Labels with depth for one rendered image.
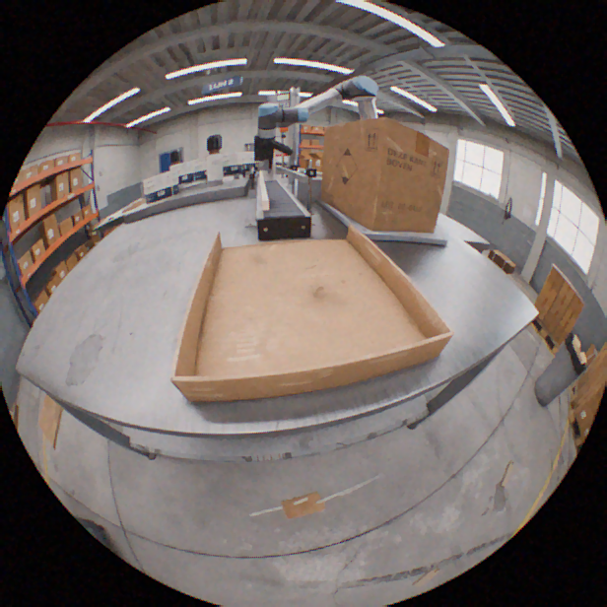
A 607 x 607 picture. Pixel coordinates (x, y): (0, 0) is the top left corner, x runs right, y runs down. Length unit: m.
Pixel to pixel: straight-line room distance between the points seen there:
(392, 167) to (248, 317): 0.40
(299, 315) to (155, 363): 0.17
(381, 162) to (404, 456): 1.14
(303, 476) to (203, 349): 0.85
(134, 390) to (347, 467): 0.92
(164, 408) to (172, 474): 0.96
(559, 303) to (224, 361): 3.47
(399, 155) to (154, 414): 0.56
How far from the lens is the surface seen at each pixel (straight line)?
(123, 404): 0.24
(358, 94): 1.05
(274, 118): 0.85
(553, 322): 3.48
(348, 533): 1.07
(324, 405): 0.18
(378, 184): 0.45
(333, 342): 0.21
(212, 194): 0.98
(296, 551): 1.08
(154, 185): 1.12
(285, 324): 0.22
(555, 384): 2.26
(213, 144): 1.13
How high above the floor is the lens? 1.00
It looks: 40 degrees down
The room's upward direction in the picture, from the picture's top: 3 degrees clockwise
